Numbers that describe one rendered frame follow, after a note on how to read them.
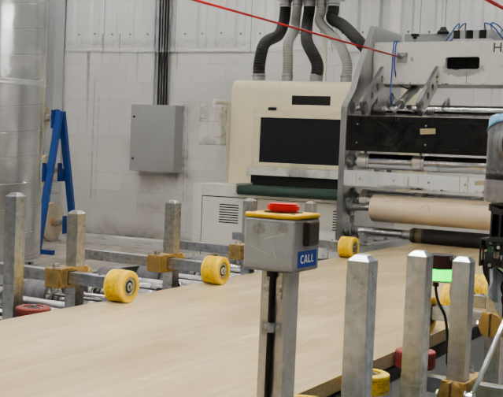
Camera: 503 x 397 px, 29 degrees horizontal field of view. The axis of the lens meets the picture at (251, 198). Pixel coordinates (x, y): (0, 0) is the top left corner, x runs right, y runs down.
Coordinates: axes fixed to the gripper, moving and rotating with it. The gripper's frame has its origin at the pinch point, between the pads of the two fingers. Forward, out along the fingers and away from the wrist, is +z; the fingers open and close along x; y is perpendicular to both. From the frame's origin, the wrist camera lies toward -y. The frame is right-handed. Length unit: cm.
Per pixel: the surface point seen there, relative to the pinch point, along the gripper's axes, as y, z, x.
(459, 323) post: 4.2, 3.0, -7.4
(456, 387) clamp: 6.9, 14.6, -6.4
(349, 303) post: 54, -6, -9
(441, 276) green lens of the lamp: 5.1, -5.7, -11.0
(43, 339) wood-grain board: 36, 12, -81
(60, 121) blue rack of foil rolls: -478, -42, -514
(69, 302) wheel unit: -14, 14, -117
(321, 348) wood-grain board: 7.0, 11.2, -34.5
